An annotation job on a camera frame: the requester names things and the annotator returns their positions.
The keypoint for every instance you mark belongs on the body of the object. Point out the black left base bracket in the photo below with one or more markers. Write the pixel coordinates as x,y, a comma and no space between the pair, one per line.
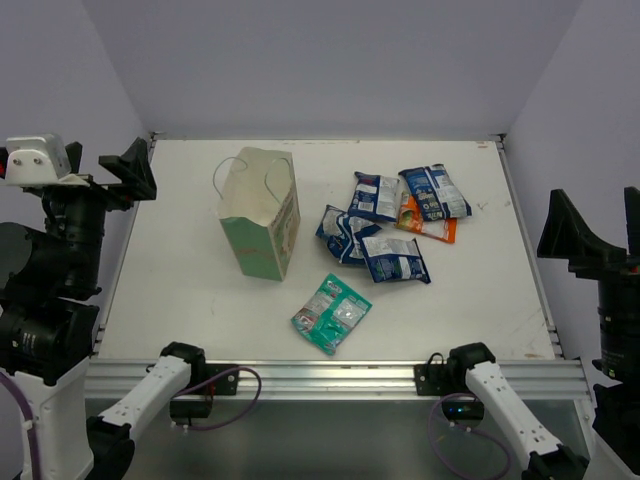
226,382

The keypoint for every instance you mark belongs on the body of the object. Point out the aluminium mounting rail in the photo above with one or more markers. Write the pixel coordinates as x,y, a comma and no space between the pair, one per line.
358,380

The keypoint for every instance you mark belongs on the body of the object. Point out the dark blue snack packet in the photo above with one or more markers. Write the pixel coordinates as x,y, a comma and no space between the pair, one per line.
391,259

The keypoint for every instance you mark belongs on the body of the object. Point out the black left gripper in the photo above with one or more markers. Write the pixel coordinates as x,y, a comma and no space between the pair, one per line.
93,188

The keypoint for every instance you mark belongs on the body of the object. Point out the green paper gift bag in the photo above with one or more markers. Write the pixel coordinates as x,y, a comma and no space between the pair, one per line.
258,210

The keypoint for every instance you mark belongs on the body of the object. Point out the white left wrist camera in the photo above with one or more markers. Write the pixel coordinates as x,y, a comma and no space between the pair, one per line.
38,161

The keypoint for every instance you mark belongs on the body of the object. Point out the green snack packet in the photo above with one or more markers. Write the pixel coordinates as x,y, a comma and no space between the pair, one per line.
330,314

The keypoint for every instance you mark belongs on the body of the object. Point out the black base bracket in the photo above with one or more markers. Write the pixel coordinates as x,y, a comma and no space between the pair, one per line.
431,377
226,382

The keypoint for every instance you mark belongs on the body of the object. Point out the black right base bracket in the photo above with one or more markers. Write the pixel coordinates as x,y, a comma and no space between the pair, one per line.
431,377

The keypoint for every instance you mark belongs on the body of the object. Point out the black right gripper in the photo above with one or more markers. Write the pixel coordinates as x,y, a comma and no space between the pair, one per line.
569,236

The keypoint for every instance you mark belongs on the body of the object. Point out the blue white snack packet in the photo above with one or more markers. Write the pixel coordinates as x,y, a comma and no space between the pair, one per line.
436,195
341,233
374,197

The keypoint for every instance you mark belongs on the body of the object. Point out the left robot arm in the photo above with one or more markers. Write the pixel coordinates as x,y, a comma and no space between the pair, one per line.
46,346

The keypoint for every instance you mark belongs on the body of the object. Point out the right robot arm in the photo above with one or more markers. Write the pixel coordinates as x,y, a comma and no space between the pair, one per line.
541,455

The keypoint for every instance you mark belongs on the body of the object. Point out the orange snack packet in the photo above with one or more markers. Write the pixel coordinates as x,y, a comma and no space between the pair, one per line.
409,219

